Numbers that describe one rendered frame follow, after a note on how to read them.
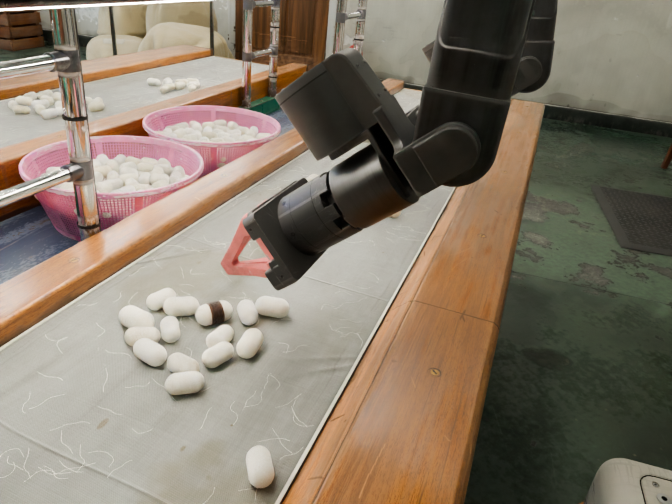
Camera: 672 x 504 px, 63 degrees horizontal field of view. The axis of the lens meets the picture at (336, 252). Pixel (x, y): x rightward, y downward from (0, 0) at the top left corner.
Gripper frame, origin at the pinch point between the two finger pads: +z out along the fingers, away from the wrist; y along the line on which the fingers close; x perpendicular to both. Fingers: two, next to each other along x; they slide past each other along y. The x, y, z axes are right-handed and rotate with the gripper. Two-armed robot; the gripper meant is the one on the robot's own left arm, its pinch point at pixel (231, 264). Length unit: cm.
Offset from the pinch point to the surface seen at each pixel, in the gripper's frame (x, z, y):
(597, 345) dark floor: 102, 7, -137
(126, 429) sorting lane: 5.5, 5.0, 15.4
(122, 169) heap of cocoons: -19.1, 33.3, -28.9
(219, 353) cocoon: 5.8, 2.1, 5.7
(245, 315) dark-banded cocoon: 5.3, 2.9, -0.7
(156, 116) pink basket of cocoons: -28, 40, -52
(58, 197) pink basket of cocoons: -18.3, 30.6, -13.2
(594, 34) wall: 39, -30, -487
